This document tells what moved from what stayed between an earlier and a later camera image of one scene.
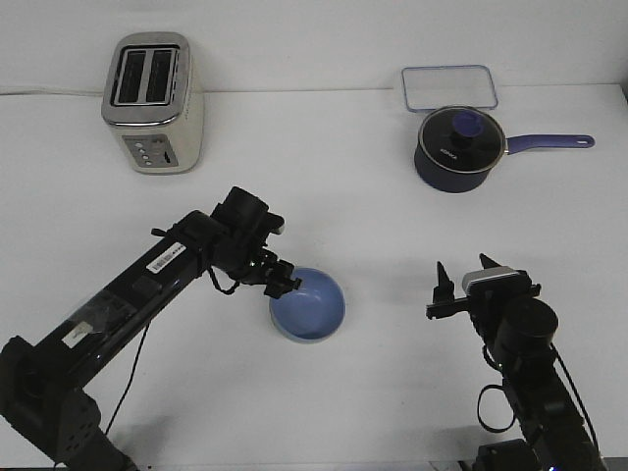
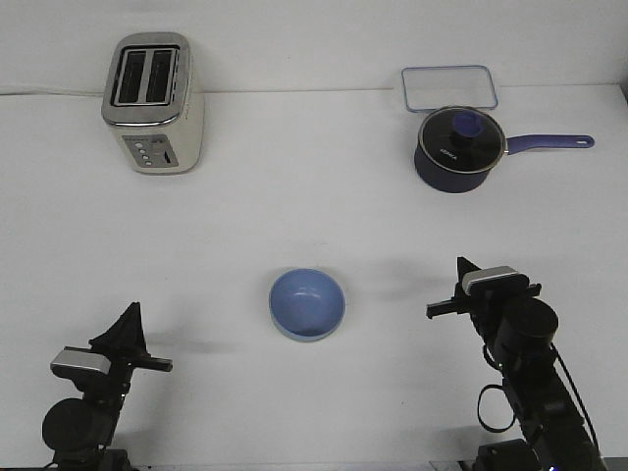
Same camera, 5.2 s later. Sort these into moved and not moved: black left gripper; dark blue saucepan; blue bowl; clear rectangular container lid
Moved: black left gripper
Not moved: clear rectangular container lid; dark blue saucepan; blue bowl
